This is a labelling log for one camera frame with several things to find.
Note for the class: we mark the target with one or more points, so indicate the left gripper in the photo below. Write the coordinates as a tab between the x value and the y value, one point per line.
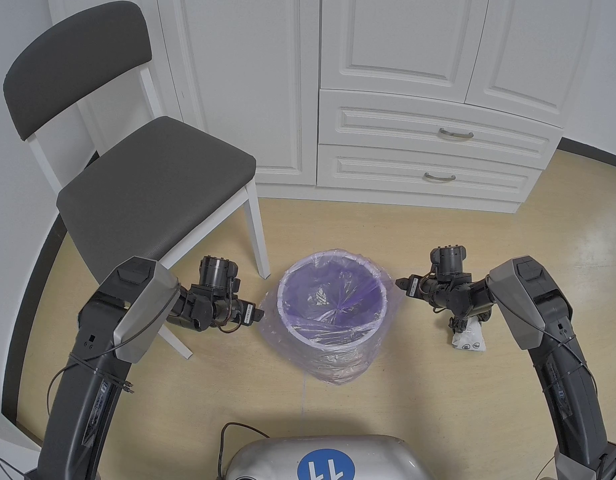
230	314

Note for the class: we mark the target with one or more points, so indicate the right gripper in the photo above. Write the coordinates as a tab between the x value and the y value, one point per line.
428	289

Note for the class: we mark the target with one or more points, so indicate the white printed wrapper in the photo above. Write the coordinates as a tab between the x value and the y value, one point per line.
468	340

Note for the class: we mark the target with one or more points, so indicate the purple plastic bag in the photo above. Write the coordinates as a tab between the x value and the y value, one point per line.
338	363

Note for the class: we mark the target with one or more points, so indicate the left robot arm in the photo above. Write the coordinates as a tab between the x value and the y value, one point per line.
137	308

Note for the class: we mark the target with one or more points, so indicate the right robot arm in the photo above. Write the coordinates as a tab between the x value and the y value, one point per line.
528	298

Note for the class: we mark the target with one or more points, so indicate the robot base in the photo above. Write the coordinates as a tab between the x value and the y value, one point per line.
328	455

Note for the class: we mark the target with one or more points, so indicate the white trash bin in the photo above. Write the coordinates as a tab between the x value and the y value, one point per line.
288	318

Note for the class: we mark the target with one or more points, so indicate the white wardrobe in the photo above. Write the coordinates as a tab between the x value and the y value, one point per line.
398	18

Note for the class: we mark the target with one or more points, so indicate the grey and white chair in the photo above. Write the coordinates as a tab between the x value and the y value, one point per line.
77	53

